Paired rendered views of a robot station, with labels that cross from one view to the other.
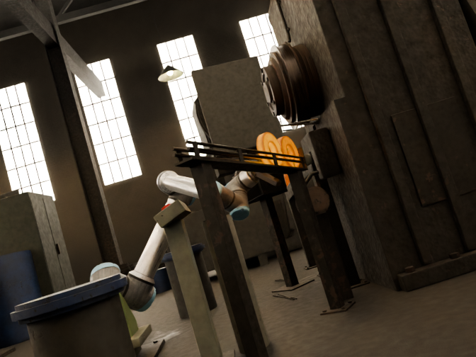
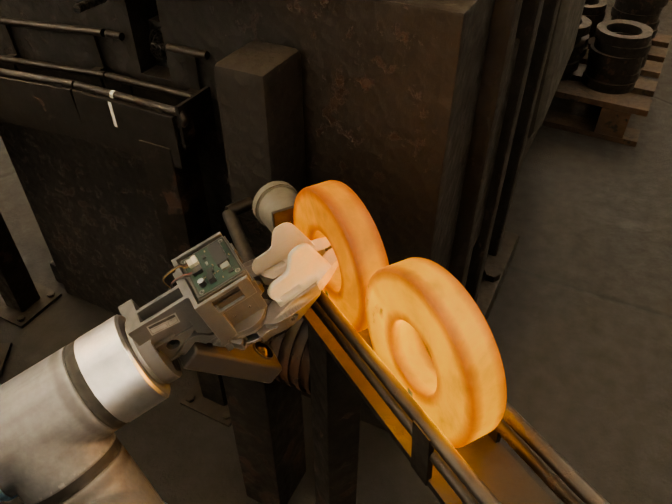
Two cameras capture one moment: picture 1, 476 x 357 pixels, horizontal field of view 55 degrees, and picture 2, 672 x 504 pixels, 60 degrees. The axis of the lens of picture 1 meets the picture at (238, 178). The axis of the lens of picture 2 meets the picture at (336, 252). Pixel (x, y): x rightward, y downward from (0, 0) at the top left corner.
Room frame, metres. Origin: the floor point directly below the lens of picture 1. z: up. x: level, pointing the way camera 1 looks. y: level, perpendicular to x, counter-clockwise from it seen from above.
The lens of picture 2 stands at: (1.79, 0.15, 1.10)
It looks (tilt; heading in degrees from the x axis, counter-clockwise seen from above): 41 degrees down; 300
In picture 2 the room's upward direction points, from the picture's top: straight up
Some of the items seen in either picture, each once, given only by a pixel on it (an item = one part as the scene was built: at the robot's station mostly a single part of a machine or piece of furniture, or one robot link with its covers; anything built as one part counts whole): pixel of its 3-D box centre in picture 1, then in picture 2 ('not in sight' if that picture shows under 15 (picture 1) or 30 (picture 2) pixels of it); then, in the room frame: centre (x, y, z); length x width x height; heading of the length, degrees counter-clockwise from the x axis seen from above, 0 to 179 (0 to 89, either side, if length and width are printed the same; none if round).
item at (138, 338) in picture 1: (113, 344); not in sight; (2.22, 0.80, 0.10); 0.32 x 0.32 x 0.04; 4
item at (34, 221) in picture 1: (39, 261); not in sight; (5.23, 2.46, 0.75); 0.70 x 0.48 x 1.50; 3
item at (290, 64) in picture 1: (288, 86); not in sight; (2.47, -0.42, 1.11); 0.47 x 0.06 x 0.47; 3
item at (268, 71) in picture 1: (271, 91); not in sight; (2.46, -0.32, 1.11); 0.28 x 0.06 x 0.28; 3
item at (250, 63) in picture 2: (324, 153); (266, 136); (2.23, -0.44, 0.68); 0.11 x 0.08 x 0.24; 93
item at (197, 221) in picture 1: (219, 239); not in sight; (5.18, 0.40, 0.39); 1.03 x 0.83 x 0.79; 97
